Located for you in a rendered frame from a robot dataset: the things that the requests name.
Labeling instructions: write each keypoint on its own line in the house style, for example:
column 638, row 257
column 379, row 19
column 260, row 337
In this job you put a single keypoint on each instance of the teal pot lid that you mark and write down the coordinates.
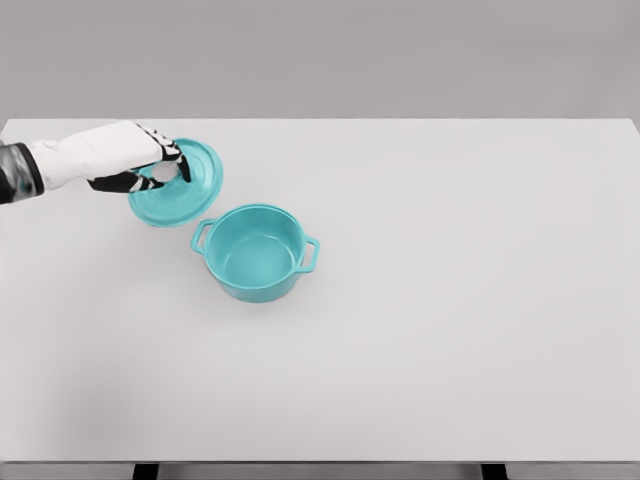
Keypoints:
column 192, row 192

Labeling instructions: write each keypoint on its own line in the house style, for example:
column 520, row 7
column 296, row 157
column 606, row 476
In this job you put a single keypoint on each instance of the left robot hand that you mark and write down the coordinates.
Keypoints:
column 125, row 147

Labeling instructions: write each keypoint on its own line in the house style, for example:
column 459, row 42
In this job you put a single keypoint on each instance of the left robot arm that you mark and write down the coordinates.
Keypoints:
column 55, row 162

